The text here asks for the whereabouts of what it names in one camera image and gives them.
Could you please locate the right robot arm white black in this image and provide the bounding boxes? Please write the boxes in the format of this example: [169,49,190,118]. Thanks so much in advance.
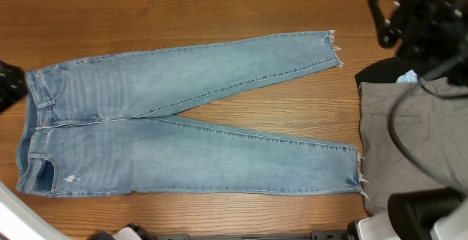
[348,0,467,239]

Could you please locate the grey folded trousers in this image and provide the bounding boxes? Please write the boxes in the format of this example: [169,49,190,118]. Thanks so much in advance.
[360,78,467,214]

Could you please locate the black folded garment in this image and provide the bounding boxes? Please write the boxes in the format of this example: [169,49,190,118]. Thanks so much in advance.
[355,57,418,86]

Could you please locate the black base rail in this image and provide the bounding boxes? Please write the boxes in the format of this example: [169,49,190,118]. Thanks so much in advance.
[113,223,352,240]

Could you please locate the light blue denim jeans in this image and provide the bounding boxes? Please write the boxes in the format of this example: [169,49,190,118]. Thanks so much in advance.
[17,30,362,198]

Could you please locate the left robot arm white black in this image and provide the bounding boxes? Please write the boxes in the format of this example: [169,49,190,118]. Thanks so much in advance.
[1,62,152,240]

